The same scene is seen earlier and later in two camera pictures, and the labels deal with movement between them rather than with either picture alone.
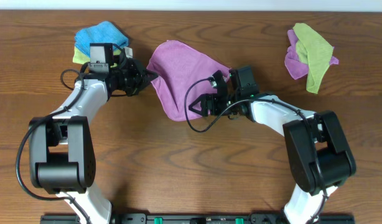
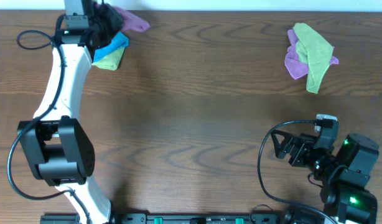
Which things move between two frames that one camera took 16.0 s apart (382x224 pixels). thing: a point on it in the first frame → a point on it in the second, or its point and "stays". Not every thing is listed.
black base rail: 198,218 stays
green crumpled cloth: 315,51 stays
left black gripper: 138,78 → 107,23
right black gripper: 205,102 → 304,144
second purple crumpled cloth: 295,66 stays
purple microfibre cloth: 178,66 → 129,22
